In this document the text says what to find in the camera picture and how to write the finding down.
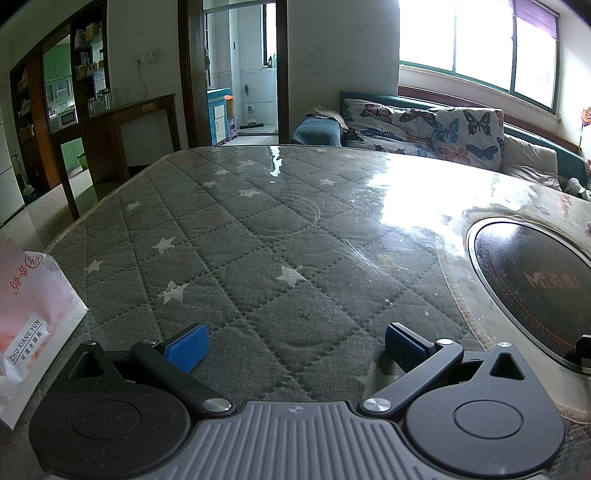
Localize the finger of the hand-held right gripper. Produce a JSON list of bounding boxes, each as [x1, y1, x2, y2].
[[564, 335, 591, 374]]

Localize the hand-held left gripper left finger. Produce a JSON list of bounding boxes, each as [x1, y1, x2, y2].
[[64, 323, 236, 418]]

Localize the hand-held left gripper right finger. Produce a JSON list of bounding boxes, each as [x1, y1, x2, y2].
[[360, 323, 532, 418]]

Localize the round black induction cooker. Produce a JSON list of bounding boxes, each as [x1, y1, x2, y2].
[[465, 218, 591, 372]]

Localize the pink white tissue pack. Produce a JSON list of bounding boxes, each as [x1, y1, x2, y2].
[[0, 226, 89, 431]]

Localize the grey plush toy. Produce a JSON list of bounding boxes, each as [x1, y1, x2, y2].
[[564, 178, 591, 200]]

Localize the teal sofa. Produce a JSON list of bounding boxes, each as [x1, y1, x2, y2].
[[291, 90, 591, 191]]

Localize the beige cushion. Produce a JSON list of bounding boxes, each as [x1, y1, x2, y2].
[[501, 134, 563, 191]]

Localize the upright butterfly print cushion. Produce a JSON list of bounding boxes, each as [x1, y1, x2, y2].
[[431, 107, 505, 172]]

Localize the flat butterfly print cushion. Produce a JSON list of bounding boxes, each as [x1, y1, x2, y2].
[[342, 98, 439, 155]]

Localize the broom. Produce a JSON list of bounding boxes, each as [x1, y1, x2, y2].
[[11, 154, 36, 195]]

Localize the blue bathroom cabinet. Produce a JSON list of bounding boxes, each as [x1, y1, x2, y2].
[[207, 88, 232, 147]]

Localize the mop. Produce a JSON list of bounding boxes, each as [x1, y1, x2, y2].
[[240, 84, 264, 130]]

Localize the blue towel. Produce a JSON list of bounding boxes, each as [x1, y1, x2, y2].
[[291, 116, 344, 147]]

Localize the dark wooden sideboard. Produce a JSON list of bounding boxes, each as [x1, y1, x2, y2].
[[60, 93, 182, 221]]

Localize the colourful pinwheel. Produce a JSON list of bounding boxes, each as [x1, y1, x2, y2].
[[577, 106, 591, 156]]

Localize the beige folded cloth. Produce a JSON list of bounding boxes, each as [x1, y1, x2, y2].
[[307, 105, 350, 130]]

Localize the dark wooden shelving unit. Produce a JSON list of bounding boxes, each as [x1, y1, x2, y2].
[[9, 0, 109, 195]]

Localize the green framed window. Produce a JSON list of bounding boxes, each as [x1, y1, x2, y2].
[[398, 0, 563, 114]]

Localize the purple roller blind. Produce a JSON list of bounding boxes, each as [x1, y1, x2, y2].
[[512, 0, 563, 40]]

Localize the dark wooden door frame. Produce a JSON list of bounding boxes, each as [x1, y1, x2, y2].
[[178, 0, 290, 149]]

